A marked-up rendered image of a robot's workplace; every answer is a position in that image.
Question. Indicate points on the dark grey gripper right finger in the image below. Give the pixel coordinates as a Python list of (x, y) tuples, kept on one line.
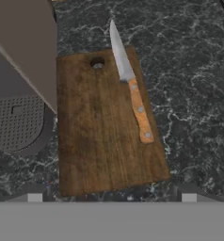
[(189, 192)]

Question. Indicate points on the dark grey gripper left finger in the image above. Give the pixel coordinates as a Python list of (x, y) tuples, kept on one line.
[(32, 192)]

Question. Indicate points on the brown wooden cutting board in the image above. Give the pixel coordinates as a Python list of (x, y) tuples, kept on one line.
[(101, 125)]

